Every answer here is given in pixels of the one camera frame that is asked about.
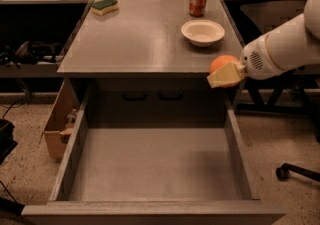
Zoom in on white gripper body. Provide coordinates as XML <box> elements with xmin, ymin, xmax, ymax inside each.
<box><xmin>240</xmin><ymin>35</ymin><xmax>277</xmax><ymax>80</ymax></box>

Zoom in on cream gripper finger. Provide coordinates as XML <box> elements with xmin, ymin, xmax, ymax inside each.
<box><xmin>207</xmin><ymin>61</ymin><xmax>245</xmax><ymax>88</ymax></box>

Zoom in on orange fruit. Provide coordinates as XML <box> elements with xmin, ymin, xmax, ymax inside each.
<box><xmin>207</xmin><ymin>55</ymin><xmax>242</xmax><ymax>88</ymax></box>

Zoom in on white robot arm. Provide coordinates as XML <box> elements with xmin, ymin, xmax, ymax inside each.
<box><xmin>207</xmin><ymin>0</ymin><xmax>320</xmax><ymax>88</ymax></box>

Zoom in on open grey top drawer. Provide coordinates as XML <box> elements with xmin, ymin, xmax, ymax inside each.
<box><xmin>21</xmin><ymin>97</ymin><xmax>287</xmax><ymax>225</ymax></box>

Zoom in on white ceramic bowl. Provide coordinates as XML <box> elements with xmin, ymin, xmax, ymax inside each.
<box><xmin>181</xmin><ymin>20</ymin><xmax>225</xmax><ymax>47</ymax></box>

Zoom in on grey metal cabinet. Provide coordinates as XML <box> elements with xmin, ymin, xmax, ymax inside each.
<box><xmin>59</xmin><ymin>0</ymin><xmax>242</xmax><ymax>127</ymax></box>

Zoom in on green yellow sponge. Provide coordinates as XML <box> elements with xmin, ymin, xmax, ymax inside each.
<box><xmin>91</xmin><ymin>0</ymin><xmax>119</xmax><ymax>16</ymax></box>

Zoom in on brown cardboard box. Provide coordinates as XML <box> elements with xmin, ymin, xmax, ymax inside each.
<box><xmin>43</xmin><ymin>82</ymin><xmax>79</xmax><ymax>159</ymax></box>

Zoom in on black headphones on shelf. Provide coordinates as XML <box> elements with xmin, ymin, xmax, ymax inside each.
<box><xmin>0</xmin><ymin>41</ymin><xmax>62</xmax><ymax>65</ymax></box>

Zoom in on black device on floor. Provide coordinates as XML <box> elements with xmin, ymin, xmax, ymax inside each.
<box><xmin>0</xmin><ymin>119</ymin><xmax>17</xmax><ymax>164</ymax></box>

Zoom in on right black drawer handle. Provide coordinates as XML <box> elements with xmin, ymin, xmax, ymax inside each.
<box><xmin>158</xmin><ymin>91</ymin><xmax>183</xmax><ymax>101</ymax></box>

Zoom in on black drawer handle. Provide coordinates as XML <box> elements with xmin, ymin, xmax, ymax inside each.
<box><xmin>158</xmin><ymin>91</ymin><xmax>183</xmax><ymax>101</ymax></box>
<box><xmin>122</xmin><ymin>91</ymin><xmax>147</xmax><ymax>101</ymax></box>

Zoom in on left black drawer handle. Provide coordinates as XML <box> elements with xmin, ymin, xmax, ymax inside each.
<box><xmin>122</xmin><ymin>91</ymin><xmax>147</xmax><ymax>101</ymax></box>

